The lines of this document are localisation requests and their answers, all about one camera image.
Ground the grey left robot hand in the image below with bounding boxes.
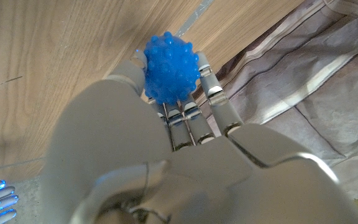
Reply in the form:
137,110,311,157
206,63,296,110
39,49,358,224

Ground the blue spiky stress ball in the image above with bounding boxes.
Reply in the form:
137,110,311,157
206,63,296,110
143,30,201,106

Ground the grey tape outline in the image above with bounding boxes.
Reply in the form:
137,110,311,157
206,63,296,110
174,0,214,38

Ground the printed sofa room backdrop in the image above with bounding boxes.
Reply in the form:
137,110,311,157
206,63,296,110
194,0,358,224

